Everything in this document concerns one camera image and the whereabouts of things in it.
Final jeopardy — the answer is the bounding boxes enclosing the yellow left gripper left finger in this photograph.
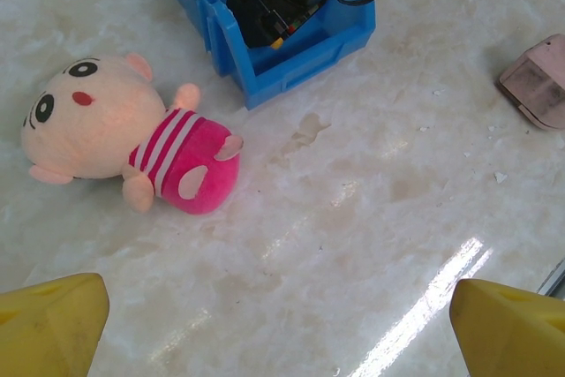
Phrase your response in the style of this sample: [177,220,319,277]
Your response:
[0,272,110,377]

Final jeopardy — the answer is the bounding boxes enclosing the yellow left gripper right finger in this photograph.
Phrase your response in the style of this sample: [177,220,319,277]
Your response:
[448,278,565,377]

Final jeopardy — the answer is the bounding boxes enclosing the blue plastic bin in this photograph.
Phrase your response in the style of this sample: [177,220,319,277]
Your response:
[140,0,377,110]

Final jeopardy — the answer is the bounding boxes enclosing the pink striped plush doll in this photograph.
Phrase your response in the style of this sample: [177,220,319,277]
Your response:
[19,51,245,216]

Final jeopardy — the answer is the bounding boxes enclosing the pink pencil sharpener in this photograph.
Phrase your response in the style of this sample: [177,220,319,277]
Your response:
[495,33,565,132]

